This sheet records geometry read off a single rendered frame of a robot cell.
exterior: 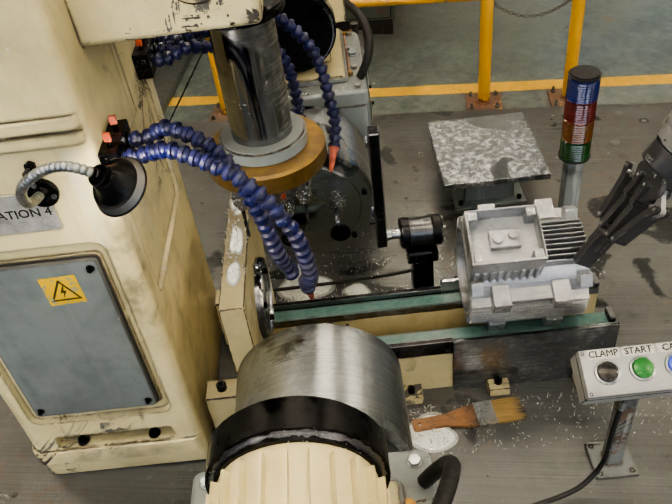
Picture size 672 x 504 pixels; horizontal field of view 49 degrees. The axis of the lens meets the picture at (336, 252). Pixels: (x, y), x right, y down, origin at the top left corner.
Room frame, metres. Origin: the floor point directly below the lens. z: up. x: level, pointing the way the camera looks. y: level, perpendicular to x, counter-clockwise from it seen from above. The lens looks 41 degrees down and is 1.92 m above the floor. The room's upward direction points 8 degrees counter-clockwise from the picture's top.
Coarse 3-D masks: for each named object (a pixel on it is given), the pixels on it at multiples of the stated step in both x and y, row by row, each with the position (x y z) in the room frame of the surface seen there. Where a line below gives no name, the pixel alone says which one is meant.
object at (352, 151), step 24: (360, 144) 1.25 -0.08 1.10; (336, 168) 1.14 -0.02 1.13; (360, 168) 1.15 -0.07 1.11; (288, 192) 1.14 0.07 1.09; (312, 192) 1.14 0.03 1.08; (336, 192) 1.13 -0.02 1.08; (360, 192) 1.14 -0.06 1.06; (312, 216) 1.14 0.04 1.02; (336, 216) 1.08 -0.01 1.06; (360, 216) 1.14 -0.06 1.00; (312, 240) 1.14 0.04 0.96; (336, 240) 1.14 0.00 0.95
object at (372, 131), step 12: (372, 132) 1.06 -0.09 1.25; (372, 144) 1.05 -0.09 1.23; (372, 156) 1.05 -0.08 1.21; (372, 168) 1.05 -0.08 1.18; (372, 180) 1.05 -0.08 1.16; (372, 192) 1.06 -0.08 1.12; (384, 204) 1.05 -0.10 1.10; (372, 216) 1.05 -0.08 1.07; (384, 216) 1.05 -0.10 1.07; (384, 228) 1.05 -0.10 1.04; (384, 240) 1.05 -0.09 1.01
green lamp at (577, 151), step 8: (560, 144) 1.22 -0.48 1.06; (568, 144) 1.19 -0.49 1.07; (576, 144) 1.19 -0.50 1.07; (584, 144) 1.18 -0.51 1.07; (560, 152) 1.21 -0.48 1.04; (568, 152) 1.19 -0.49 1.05; (576, 152) 1.18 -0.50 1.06; (584, 152) 1.19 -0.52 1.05; (568, 160) 1.19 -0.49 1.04; (576, 160) 1.18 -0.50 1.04; (584, 160) 1.19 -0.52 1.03
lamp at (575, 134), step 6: (564, 120) 1.21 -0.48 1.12; (594, 120) 1.20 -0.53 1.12; (564, 126) 1.21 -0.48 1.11; (570, 126) 1.19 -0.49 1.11; (576, 126) 1.19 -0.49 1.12; (582, 126) 1.18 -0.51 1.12; (588, 126) 1.19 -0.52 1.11; (564, 132) 1.21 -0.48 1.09; (570, 132) 1.19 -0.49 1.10; (576, 132) 1.19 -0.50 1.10; (582, 132) 1.18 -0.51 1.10; (588, 132) 1.19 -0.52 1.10; (564, 138) 1.20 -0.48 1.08; (570, 138) 1.19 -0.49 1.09; (576, 138) 1.19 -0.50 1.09; (582, 138) 1.18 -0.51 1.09; (588, 138) 1.19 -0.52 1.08
